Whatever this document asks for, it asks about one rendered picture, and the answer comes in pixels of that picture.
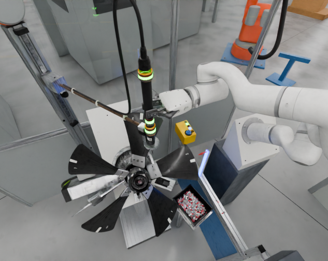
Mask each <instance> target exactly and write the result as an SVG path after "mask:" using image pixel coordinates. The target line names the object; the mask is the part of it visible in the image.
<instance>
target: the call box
mask: <svg viewBox="0 0 328 261"><path fill-rule="evenodd" d="M186 121H187V120H186ZM187 123H188V121H187ZM188 124H189V123H188ZM189 126H190V127H191V125H190V124H189ZM187 130H190V131H192V130H193V128H192V127H191V129H189V128H188V127H187V125H186V124H185V121H182V122H179V123H176V126H175V132H176V133H177V135H178V137H179V138H180V140H181V142H182V143H183V144H188V143H192V142H194V141H195V138H196V133H195V132H193V133H192V132H191V134H190V135H187V134H186V131H187Z"/></svg>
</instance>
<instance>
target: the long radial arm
mask: <svg viewBox="0 0 328 261"><path fill-rule="evenodd" d="M121 180H122V179H120V178H119V176H115V175H114V176H112V175H95V176H93V177H91V178H88V179H85V180H82V181H79V180H78V179H74V180H71V182H70V184H69V186H68V188H67V190H68V192H69V195H70V197H71V199H72V200H73V199H76V198H79V197H82V196H84V195H87V194H90V193H93V192H96V191H98V190H101V189H104V188H106V187H109V186H112V185H114V184H117V183H120V182H121Z"/></svg>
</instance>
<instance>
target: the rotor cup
mask: <svg viewBox="0 0 328 261"><path fill-rule="evenodd" d="M146 167H147V166H146V165H145V168H142V167H138V166H135V165H133V164H132V163H130V164H129V165H127V167H126V168H125V170H128V171H130V172H129V174H128V175H127V176H126V177H124V179H125V181H126V183H127V184H128V185H129V188H130V189H131V190H132V191H133V192H135V193H142V192H144V191H146V190H147V189H148V188H149V186H150V184H151V177H150V175H149V173H148V171H147V168H146ZM139 168H140V170H139ZM128 177H129V179H128ZM139 180H141V181H142V183H141V184H138V181H139Z"/></svg>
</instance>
